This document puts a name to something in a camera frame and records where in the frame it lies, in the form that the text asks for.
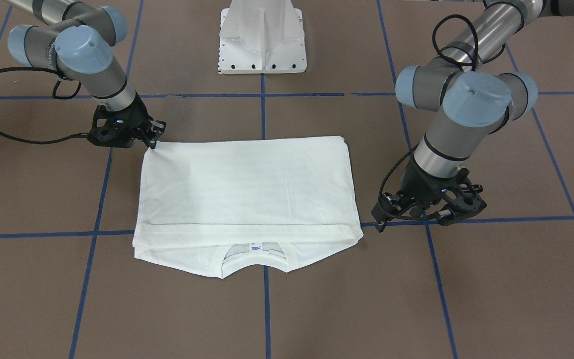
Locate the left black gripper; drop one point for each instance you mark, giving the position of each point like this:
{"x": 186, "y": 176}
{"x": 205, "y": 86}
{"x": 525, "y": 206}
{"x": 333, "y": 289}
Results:
{"x": 417, "y": 186}

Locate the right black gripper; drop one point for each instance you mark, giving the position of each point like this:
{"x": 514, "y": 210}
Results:
{"x": 139, "y": 117}

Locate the white long-sleeve printed shirt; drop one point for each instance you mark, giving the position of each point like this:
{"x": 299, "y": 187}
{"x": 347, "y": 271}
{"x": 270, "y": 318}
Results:
{"x": 214, "y": 208}

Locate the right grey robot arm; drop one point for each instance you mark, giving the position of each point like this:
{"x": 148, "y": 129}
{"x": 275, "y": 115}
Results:
{"x": 76, "y": 42}

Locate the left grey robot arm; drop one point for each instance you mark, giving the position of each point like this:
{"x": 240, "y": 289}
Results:
{"x": 469, "y": 104}

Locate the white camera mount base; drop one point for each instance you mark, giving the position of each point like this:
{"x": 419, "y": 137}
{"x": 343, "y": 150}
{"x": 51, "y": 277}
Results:
{"x": 261, "y": 37}

